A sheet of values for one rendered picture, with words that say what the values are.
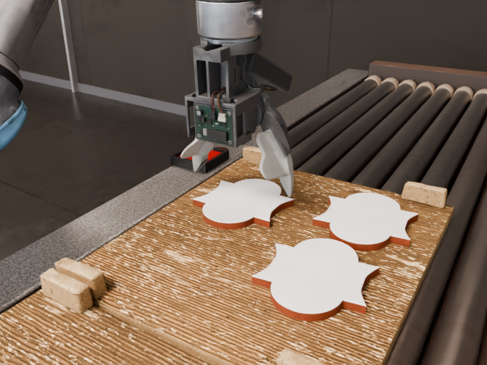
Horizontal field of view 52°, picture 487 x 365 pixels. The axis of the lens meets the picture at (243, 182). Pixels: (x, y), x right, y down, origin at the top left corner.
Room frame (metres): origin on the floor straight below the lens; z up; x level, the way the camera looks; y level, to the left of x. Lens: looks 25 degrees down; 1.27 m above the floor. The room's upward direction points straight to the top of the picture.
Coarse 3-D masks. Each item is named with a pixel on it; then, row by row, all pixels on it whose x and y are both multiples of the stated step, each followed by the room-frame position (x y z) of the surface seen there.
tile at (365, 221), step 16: (336, 208) 0.59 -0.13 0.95; (352, 208) 0.59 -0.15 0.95; (368, 208) 0.59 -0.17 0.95; (384, 208) 0.59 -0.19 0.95; (320, 224) 0.56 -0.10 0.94; (336, 224) 0.55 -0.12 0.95; (352, 224) 0.55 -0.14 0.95; (368, 224) 0.55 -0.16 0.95; (384, 224) 0.55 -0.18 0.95; (400, 224) 0.55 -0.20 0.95; (352, 240) 0.51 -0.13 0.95; (368, 240) 0.51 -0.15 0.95; (384, 240) 0.51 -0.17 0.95; (400, 240) 0.52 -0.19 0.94
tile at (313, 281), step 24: (312, 240) 0.51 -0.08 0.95; (336, 240) 0.51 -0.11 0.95; (288, 264) 0.46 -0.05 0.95; (312, 264) 0.46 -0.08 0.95; (336, 264) 0.46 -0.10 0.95; (360, 264) 0.46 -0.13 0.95; (288, 288) 0.42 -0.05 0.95; (312, 288) 0.42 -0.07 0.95; (336, 288) 0.42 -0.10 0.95; (360, 288) 0.42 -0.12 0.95; (288, 312) 0.39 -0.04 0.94; (312, 312) 0.38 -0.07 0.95; (336, 312) 0.39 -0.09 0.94; (360, 312) 0.39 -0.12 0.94
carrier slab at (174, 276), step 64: (192, 192) 0.66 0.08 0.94; (320, 192) 0.66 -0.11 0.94; (384, 192) 0.66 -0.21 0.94; (128, 256) 0.49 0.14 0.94; (192, 256) 0.49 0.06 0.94; (256, 256) 0.49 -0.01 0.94; (384, 256) 0.49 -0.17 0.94; (128, 320) 0.39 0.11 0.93; (192, 320) 0.38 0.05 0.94; (256, 320) 0.38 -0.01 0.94; (384, 320) 0.38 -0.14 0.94
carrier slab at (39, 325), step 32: (0, 320) 0.38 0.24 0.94; (32, 320) 0.38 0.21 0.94; (64, 320) 0.38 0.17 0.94; (96, 320) 0.38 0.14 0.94; (0, 352) 0.34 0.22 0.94; (32, 352) 0.34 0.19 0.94; (64, 352) 0.34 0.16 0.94; (96, 352) 0.34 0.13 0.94; (128, 352) 0.34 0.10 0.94; (160, 352) 0.34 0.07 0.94
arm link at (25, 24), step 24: (0, 0) 0.79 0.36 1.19; (24, 0) 0.80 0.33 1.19; (48, 0) 0.84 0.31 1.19; (0, 24) 0.77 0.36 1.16; (24, 24) 0.79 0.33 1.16; (0, 48) 0.75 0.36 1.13; (24, 48) 0.78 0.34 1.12; (0, 72) 0.72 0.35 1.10; (0, 96) 0.71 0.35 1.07; (0, 120) 0.69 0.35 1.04; (24, 120) 0.73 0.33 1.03; (0, 144) 0.69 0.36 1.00
